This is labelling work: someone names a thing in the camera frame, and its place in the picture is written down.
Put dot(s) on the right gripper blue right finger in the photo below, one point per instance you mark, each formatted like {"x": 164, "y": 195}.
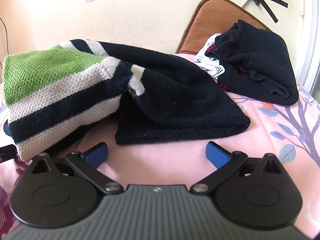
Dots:
{"x": 217, "y": 155}

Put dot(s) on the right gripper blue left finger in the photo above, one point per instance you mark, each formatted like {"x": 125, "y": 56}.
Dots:
{"x": 96, "y": 155}

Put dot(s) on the green white navy striped sweater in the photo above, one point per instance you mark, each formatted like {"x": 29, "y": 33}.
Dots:
{"x": 55, "y": 96}

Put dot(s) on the pink floral bed sheet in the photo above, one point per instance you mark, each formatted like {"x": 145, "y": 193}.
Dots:
{"x": 248, "y": 198}

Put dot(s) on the white patterned garment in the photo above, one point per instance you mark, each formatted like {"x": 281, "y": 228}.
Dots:
{"x": 207, "y": 61}

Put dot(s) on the black folded garment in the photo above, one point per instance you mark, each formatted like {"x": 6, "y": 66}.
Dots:
{"x": 256, "y": 63}

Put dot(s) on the brown perforated headboard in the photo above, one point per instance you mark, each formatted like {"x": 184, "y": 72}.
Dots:
{"x": 212, "y": 17}

